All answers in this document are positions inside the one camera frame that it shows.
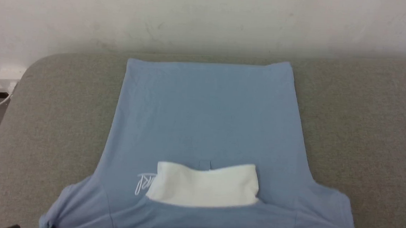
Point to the light blue shirt white collar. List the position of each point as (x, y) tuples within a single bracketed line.
[(206, 121)]

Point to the grey-green fabric sofa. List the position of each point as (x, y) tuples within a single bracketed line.
[(363, 138)]

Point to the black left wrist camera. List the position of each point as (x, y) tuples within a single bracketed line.
[(13, 227)]

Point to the white wall socket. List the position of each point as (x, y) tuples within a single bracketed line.
[(10, 75)]

